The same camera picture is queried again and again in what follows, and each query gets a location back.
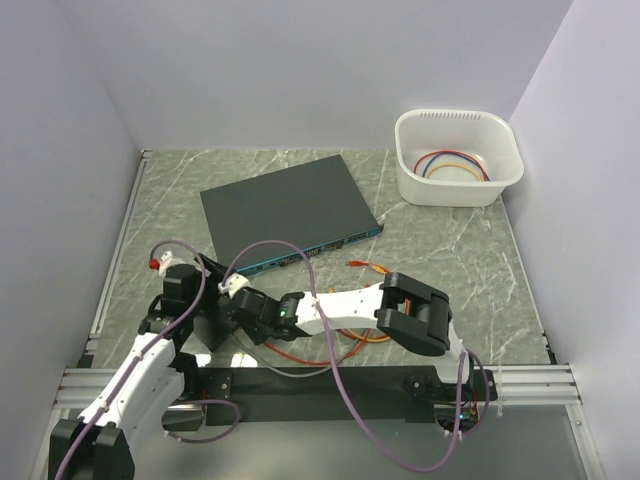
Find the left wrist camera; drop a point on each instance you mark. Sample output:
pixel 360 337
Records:
pixel 164 262

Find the black base bar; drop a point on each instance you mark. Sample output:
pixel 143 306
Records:
pixel 414 394

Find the white plastic tub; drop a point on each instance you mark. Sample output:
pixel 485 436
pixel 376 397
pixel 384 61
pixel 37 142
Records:
pixel 455 158

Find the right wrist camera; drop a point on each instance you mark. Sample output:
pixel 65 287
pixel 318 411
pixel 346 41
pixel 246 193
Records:
pixel 233 284

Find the aluminium frame rail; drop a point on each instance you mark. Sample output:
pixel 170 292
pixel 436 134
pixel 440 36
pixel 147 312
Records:
pixel 86 358

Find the small black network switch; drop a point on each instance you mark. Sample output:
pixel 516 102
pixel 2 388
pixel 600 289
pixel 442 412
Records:
pixel 214 323

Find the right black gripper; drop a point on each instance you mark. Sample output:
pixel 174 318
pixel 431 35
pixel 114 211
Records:
pixel 259 337

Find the large blue rack switch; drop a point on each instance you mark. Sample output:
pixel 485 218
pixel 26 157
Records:
pixel 316 206

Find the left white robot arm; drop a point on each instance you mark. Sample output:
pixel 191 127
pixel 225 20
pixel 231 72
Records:
pixel 104 440

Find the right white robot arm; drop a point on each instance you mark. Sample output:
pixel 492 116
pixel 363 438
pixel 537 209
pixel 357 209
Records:
pixel 414 315

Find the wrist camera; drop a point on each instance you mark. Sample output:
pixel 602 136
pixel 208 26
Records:
pixel 164 262
pixel 233 284

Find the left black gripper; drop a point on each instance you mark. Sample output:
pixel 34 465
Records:
pixel 215 267

